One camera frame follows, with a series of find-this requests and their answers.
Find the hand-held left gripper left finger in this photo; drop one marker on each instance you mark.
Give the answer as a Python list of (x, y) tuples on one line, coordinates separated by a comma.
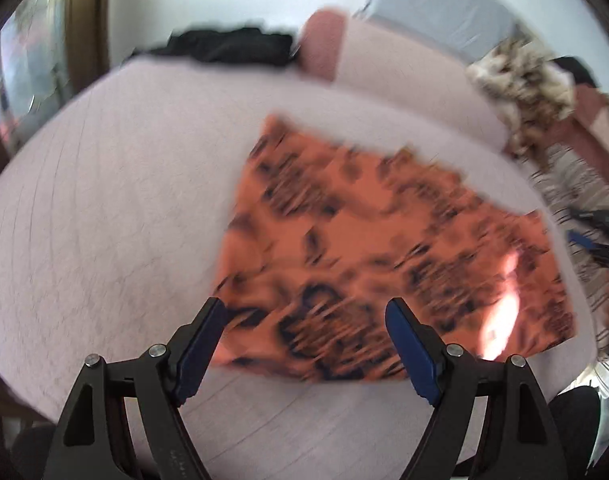
[(199, 355)]

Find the dark cloth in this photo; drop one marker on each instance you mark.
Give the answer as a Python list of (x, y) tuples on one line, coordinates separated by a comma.
[(579, 70)]

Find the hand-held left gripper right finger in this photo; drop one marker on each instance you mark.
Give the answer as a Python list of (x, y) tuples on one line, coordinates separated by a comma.
[(414, 355)]

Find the pink rolled bolster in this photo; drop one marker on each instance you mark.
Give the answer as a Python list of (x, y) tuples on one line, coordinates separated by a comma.
[(399, 75)]

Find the stained glass door pane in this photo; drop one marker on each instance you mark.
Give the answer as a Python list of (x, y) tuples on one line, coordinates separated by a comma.
[(29, 50)]

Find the cream brown floral blanket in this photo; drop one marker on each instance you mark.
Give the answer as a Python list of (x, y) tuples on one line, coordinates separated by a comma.
[(524, 85)]

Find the grey-blue pillow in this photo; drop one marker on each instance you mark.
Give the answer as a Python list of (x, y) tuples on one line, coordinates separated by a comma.
[(434, 5)]

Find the striped floral bedding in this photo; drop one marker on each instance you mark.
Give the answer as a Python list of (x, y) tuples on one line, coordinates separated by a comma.
[(569, 180)]

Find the orange floral long-sleeve top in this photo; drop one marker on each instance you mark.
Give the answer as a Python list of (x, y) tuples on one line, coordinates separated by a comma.
[(359, 240)]

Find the pale quilted bed sheet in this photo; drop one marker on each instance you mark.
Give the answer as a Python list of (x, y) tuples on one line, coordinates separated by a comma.
[(109, 210)]

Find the black garment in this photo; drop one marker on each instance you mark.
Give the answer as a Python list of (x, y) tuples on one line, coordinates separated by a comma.
[(234, 45)]

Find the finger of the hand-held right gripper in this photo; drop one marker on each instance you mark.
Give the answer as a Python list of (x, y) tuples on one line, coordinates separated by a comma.
[(602, 219), (582, 240)]

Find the maroon and tan clothing pile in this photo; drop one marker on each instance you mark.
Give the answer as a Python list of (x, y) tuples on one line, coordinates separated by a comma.
[(584, 120)]

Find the wooden door frame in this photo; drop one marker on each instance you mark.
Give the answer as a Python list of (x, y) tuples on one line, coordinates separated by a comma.
[(89, 15)]

